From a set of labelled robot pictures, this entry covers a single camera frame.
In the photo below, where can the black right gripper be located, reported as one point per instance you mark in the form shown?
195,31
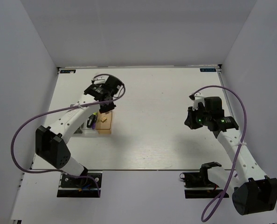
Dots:
190,121

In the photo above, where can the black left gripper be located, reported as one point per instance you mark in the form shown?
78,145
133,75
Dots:
104,109

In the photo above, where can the purple cap black highlighter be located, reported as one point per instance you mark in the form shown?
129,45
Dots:
93,125

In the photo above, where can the green cap black highlighter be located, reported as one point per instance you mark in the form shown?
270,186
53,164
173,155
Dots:
90,121

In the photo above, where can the yellow cap black highlighter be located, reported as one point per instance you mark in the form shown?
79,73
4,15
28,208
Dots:
93,118

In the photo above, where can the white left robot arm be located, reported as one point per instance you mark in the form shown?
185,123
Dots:
51,141

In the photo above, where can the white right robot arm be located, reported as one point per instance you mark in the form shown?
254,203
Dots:
252,191

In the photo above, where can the right corner label sticker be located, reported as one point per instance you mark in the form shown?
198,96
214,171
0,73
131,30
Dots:
207,69

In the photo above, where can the corner label sticker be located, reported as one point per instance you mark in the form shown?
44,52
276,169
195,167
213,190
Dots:
207,69
67,71

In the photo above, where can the orange plastic container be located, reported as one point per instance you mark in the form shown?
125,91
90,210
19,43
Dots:
104,127

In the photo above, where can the left corner label sticker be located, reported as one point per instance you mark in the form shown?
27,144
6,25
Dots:
67,71

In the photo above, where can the clear plastic container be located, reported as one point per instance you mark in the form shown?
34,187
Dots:
85,129

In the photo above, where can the smoky grey plastic container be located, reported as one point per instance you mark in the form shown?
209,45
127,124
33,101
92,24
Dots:
78,131

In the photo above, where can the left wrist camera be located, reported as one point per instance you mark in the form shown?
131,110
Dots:
98,80

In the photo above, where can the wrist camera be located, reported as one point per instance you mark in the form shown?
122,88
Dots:
98,80
197,98

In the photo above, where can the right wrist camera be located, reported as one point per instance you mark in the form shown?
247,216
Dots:
197,98

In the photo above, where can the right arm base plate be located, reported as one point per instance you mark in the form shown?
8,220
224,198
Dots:
196,188

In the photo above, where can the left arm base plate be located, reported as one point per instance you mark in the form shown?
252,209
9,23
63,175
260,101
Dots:
89,187

